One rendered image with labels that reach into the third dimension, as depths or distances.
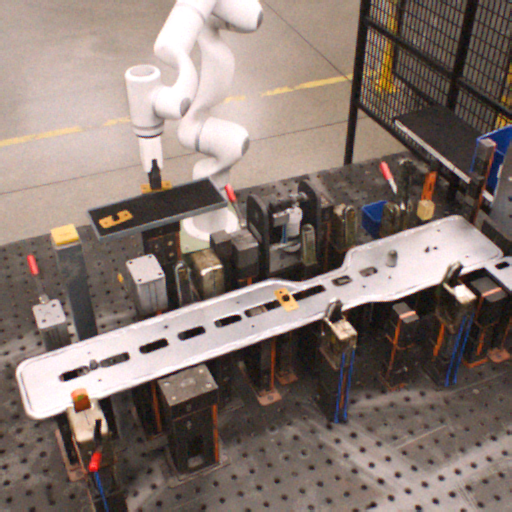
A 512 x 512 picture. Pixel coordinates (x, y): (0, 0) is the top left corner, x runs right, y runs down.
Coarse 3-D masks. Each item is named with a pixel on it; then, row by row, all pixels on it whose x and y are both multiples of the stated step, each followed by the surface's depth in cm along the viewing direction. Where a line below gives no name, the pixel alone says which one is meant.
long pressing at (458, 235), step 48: (384, 240) 203; (432, 240) 204; (480, 240) 204; (240, 288) 188; (288, 288) 188; (336, 288) 188; (384, 288) 188; (96, 336) 175; (144, 336) 175; (240, 336) 175; (48, 384) 164; (96, 384) 164
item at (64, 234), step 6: (54, 228) 183; (60, 228) 183; (66, 228) 183; (72, 228) 183; (54, 234) 181; (60, 234) 181; (66, 234) 181; (72, 234) 181; (54, 240) 179; (60, 240) 179; (66, 240) 179; (72, 240) 180
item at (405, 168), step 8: (400, 160) 198; (408, 160) 198; (400, 168) 197; (408, 168) 195; (400, 176) 199; (408, 176) 200; (400, 184) 200; (408, 184) 201; (400, 192) 201; (408, 192) 202; (400, 200) 203; (408, 200) 204; (400, 208) 204; (408, 208) 206
